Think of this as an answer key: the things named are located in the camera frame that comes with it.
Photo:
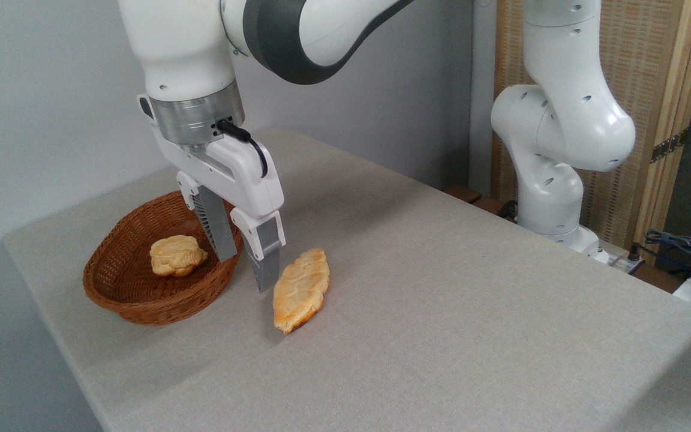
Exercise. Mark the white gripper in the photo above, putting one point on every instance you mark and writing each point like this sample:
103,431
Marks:
243,180

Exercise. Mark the long golden bread loaf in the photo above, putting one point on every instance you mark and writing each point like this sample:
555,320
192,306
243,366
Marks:
300,291

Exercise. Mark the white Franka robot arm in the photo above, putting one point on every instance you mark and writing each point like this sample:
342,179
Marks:
561,120

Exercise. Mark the round pale bread roll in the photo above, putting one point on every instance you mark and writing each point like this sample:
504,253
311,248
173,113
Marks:
174,255

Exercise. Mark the brown wicker basket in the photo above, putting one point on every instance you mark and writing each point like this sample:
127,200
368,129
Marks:
141,300

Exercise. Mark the brown wooden block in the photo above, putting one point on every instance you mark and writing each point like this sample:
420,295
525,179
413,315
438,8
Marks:
464,193

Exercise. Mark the metal screen hinge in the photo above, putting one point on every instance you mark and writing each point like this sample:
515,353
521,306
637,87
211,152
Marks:
668,146

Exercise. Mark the wooden rattan folding screen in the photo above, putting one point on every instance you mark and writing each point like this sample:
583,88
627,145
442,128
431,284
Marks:
642,60

